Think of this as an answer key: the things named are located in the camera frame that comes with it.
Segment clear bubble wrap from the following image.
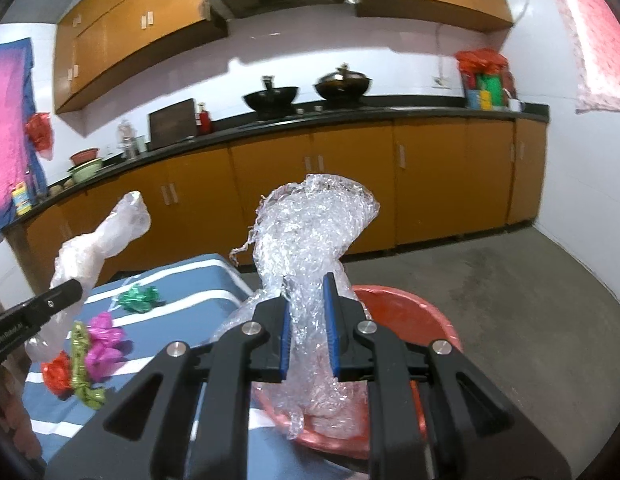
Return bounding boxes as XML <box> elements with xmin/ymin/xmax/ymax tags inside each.
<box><xmin>213</xmin><ymin>174</ymin><xmax>380</xmax><ymax>439</ymax></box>

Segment magenta plastic bag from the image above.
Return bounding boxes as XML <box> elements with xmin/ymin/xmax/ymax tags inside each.
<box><xmin>84</xmin><ymin>312</ymin><xmax>124</xmax><ymax>382</ymax></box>

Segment clear plastic bag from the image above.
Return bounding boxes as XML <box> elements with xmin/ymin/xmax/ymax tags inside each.
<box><xmin>25</xmin><ymin>191</ymin><xmax>150</xmax><ymax>362</ymax></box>

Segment green paw print bag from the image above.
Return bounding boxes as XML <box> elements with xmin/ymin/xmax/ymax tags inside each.
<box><xmin>70</xmin><ymin>321</ymin><xmax>106</xmax><ymax>411</ymax></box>

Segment small green plastic wrapper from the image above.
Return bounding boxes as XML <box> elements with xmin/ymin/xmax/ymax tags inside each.
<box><xmin>116</xmin><ymin>284</ymin><xmax>165</xmax><ymax>313</ymax></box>

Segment red plastic trash basket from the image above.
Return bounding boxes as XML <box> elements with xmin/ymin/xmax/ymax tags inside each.
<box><xmin>251</xmin><ymin>284</ymin><xmax>464</xmax><ymax>461</ymax></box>

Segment person's left hand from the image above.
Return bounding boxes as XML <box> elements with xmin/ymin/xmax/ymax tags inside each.
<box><xmin>0</xmin><ymin>365</ymin><xmax>42</xmax><ymax>460</ymax></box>

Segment blue white striped tablecloth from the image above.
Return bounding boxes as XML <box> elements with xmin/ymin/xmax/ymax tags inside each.
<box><xmin>21</xmin><ymin>252</ymin><xmax>352</xmax><ymax>480</ymax></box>

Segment yellow detergent bottle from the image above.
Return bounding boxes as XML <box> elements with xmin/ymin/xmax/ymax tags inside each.
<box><xmin>11</xmin><ymin>181</ymin><xmax>32</xmax><ymax>217</ymax></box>

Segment lower wooden cabinets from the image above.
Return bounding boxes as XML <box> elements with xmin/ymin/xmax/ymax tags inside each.
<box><xmin>4</xmin><ymin>117</ymin><xmax>548</xmax><ymax>291</ymax></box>

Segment wooden cabinets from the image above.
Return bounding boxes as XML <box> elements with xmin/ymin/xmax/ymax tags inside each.
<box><xmin>53</xmin><ymin>0</ymin><xmax>514</xmax><ymax>113</ymax></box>
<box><xmin>4</xmin><ymin>117</ymin><xmax>548</xmax><ymax>291</ymax></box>

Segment pink blue curtain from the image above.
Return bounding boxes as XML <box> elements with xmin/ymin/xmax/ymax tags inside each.
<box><xmin>0</xmin><ymin>38</ymin><xmax>48</xmax><ymax>235</ymax></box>

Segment green basin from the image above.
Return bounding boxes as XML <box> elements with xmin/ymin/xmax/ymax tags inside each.
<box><xmin>69</xmin><ymin>158</ymin><xmax>103</xmax><ymax>183</ymax></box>

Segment red basin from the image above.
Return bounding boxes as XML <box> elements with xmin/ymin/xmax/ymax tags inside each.
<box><xmin>70</xmin><ymin>148</ymin><xmax>98</xmax><ymax>166</ymax></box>

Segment black wok left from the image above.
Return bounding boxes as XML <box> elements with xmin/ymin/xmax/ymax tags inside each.
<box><xmin>243</xmin><ymin>76</ymin><xmax>298</xmax><ymax>120</ymax></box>

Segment hanging red plastic bag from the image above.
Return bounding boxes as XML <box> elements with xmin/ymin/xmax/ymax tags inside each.
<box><xmin>25</xmin><ymin>113</ymin><xmax>54</xmax><ymax>160</ymax></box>

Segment black wok with lid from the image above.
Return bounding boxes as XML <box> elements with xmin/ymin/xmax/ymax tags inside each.
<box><xmin>314</xmin><ymin>63</ymin><xmax>372</xmax><ymax>107</ymax></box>

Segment red bottle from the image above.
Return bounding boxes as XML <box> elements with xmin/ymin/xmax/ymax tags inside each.
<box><xmin>197</xmin><ymin>103</ymin><xmax>214</xmax><ymax>136</ymax></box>

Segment clear jar with bag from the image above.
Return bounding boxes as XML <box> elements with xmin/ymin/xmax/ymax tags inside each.
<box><xmin>117</xmin><ymin>119</ymin><xmax>146</xmax><ymax>159</ymax></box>

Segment dark cutting board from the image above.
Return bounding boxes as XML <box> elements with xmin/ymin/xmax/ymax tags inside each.
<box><xmin>148</xmin><ymin>99</ymin><xmax>197</xmax><ymax>151</ymax></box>

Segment white mug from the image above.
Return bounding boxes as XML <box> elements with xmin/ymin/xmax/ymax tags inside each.
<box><xmin>508</xmin><ymin>99</ymin><xmax>525</xmax><ymax>113</ymax></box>

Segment red bag of groceries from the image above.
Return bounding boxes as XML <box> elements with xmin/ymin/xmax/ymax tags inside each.
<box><xmin>455</xmin><ymin>48</ymin><xmax>517</xmax><ymax>110</ymax></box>

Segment upper wooden cabinets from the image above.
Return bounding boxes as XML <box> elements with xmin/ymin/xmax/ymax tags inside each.
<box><xmin>53</xmin><ymin>0</ymin><xmax>514</xmax><ymax>113</ymax></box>

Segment pink floral window curtain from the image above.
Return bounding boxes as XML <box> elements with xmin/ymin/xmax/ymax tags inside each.
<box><xmin>555</xmin><ymin>0</ymin><xmax>620</xmax><ymax>113</ymax></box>

